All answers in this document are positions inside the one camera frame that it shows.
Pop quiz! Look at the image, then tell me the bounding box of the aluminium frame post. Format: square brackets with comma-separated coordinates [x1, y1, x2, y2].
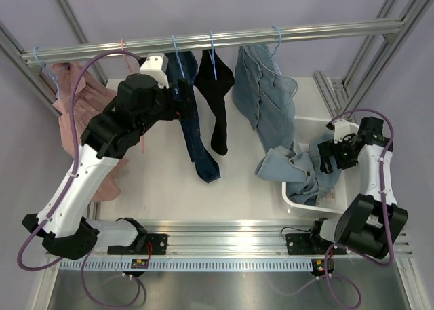
[0, 0, 108, 119]
[313, 0, 433, 117]

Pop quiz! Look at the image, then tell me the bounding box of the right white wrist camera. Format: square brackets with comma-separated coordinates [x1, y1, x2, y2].
[327, 119, 359, 144]

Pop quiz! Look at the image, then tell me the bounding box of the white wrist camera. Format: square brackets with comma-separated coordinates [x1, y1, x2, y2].
[327, 119, 359, 144]
[139, 53, 170, 89]

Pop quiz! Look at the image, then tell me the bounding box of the pale blue denim garment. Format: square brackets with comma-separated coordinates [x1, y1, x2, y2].
[232, 45, 298, 151]

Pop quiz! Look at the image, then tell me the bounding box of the light blue denim skirt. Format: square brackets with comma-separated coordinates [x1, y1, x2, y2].
[255, 134, 342, 206]

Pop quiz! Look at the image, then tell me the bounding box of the light blue wire hanger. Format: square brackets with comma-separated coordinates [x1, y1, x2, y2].
[172, 35, 188, 79]

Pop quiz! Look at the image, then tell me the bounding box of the aluminium frame left post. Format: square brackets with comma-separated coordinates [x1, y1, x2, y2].
[0, 0, 108, 119]

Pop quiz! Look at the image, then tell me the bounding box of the pink ruffled dress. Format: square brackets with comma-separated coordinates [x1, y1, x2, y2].
[52, 63, 128, 202]

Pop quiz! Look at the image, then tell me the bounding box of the aluminium hanging rail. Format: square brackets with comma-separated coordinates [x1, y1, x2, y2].
[21, 18, 404, 66]

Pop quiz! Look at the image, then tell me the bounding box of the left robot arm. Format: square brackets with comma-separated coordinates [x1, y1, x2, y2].
[22, 74, 193, 260]

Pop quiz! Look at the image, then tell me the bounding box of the blue hanger of pale denim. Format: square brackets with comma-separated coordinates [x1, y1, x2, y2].
[269, 25, 282, 75]

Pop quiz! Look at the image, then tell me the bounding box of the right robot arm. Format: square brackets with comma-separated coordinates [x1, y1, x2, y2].
[307, 117, 408, 260]

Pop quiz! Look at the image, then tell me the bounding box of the blue hanger of pink dress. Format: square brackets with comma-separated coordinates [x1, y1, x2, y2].
[33, 46, 68, 100]

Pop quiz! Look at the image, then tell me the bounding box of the pink wire hanger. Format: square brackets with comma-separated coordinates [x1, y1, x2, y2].
[120, 38, 149, 153]

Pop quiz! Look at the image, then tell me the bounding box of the white plastic basket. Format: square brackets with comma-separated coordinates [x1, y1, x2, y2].
[281, 117, 360, 219]

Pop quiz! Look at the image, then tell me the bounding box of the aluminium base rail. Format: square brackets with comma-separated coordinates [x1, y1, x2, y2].
[142, 218, 313, 258]

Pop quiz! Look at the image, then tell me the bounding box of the black garment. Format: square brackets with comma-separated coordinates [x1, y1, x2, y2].
[195, 50, 235, 156]

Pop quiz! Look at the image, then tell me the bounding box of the white slotted cable duct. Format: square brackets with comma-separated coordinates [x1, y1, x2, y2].
[60, 258, 313, 272]

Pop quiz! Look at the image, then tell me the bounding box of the dark blue denim skirt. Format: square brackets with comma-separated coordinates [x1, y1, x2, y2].
[166, 52, 220, 183]

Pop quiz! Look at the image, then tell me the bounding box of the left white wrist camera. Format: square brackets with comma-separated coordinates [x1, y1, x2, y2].
[139, 53, 170, 89]

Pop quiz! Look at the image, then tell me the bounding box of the aluminium frame right post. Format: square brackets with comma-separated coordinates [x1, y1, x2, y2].
[313, 0, 433, 117]

